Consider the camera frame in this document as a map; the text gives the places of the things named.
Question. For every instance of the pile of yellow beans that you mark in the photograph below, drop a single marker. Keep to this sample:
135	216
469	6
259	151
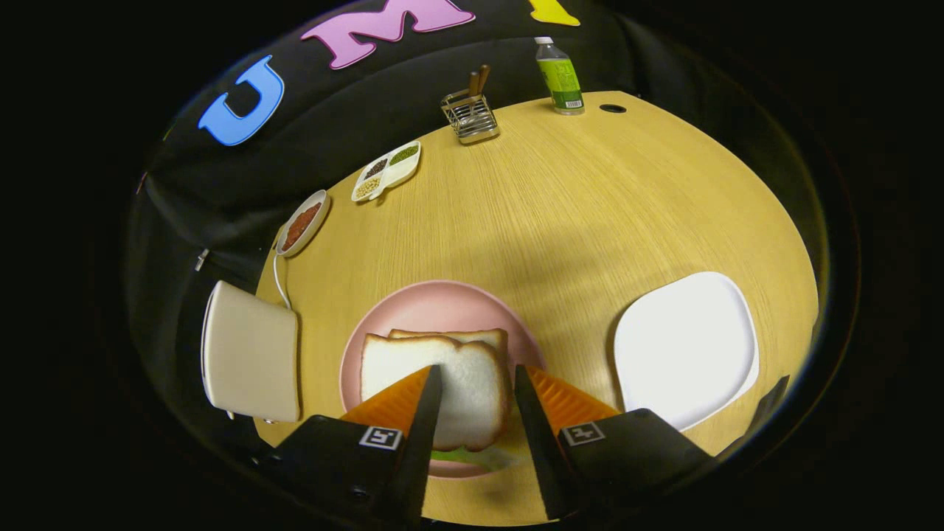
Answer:
367	187

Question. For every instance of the round grey plate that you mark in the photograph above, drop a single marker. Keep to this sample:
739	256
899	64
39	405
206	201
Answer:
318	231

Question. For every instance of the white divided dish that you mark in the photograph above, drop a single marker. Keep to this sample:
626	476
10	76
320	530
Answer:
399	175

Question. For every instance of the white cloth clip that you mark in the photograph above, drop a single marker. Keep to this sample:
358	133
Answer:
201	259

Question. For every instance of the pile of green beans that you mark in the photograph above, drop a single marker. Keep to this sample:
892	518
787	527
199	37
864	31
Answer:
404	154

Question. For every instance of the toasted bread slice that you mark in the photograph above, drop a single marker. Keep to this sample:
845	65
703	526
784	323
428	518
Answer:
472	391

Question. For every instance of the white toaster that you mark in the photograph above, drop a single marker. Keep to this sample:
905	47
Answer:
251	354

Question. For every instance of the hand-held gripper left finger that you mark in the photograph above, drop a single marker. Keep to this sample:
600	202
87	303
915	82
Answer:
420	450

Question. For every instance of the black backdrop cloth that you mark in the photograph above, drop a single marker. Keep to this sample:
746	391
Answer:
413	81

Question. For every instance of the green lettuce leaf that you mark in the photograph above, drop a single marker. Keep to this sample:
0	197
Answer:
472	458

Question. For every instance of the black table grommet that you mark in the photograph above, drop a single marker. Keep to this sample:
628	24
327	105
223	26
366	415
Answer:
613	108

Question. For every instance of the white square plate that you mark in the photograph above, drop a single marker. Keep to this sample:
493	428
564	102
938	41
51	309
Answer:
686	346

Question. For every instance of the red-brown meat slice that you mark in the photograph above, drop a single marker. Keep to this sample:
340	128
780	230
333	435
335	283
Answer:
301	226

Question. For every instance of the pile of dark beans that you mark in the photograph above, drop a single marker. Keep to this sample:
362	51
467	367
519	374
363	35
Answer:
376	168

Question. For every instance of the pink round plate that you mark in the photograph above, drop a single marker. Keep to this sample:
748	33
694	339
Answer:
435	306

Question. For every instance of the white bread slice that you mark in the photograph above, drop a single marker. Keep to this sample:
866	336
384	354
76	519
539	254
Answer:
479	337

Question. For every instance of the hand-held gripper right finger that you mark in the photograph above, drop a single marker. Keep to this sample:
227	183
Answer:
542	450

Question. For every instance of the green drink bottle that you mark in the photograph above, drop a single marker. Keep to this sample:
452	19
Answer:
560	81

